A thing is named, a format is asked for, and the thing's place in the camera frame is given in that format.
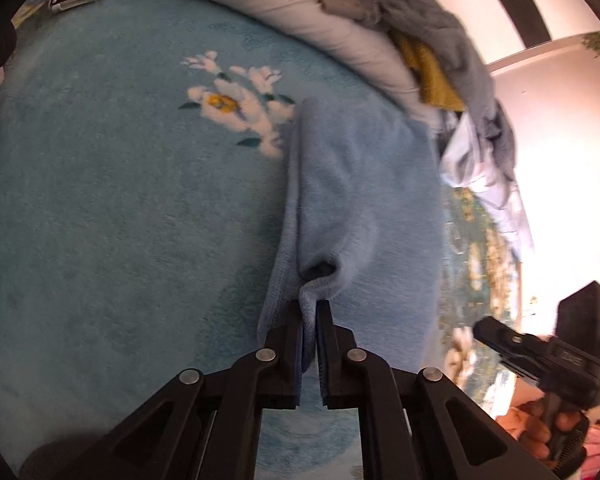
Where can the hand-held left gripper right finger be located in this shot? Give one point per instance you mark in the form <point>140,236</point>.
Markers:
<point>325,355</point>

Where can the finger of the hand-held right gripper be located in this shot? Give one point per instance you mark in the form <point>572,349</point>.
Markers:
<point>510,345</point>

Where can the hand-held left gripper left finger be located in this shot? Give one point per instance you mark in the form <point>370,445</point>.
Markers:
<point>295,355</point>

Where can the light blue sweater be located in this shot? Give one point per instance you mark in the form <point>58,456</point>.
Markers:
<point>360,200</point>

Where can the person's right hand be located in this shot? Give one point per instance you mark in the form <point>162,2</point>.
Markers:
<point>535,430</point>

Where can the pale blue thin cloth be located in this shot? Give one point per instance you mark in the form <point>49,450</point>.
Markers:
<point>480,175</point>

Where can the dark grey-blue garment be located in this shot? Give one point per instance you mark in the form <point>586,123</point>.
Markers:
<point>502,150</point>

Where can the mustard knit sweater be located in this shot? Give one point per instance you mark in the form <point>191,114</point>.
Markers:
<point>435,80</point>

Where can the grey sweater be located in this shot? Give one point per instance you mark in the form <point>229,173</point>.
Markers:
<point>430,20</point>

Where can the white wardrobe with black stripe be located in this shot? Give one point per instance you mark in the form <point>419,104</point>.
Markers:
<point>520,0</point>

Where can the grey floral duvet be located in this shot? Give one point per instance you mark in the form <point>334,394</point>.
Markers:
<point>280,0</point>

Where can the green plant wall decal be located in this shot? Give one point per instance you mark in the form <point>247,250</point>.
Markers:
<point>597,46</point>

